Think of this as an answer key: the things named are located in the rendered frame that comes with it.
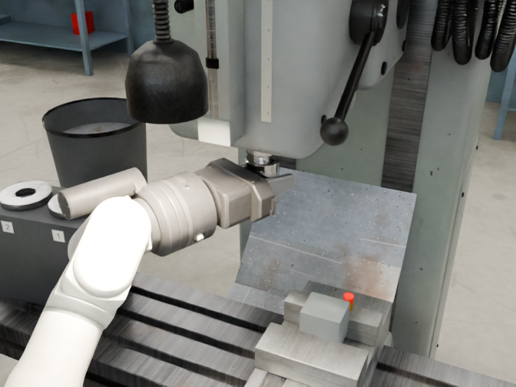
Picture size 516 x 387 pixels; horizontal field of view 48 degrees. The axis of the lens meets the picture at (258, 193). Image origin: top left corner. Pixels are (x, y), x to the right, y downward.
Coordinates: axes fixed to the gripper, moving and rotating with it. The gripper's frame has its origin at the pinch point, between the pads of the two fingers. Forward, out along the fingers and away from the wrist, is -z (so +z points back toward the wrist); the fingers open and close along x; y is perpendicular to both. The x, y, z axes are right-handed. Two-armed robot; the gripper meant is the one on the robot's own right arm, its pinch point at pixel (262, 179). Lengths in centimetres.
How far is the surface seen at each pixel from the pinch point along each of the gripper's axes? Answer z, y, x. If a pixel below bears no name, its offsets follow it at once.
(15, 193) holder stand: 20.1, 13.3, 43.5
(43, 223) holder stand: 19.6, 14.6, 32.9
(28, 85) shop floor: -120, 121, 447
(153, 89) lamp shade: 22.9, -20.6, -12.4
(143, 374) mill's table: 16.2, 33.1, 9.6
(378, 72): -15.2, -13.4, -6.0
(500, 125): -320, 109, 120
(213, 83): 11.8, -17.3, -5.7
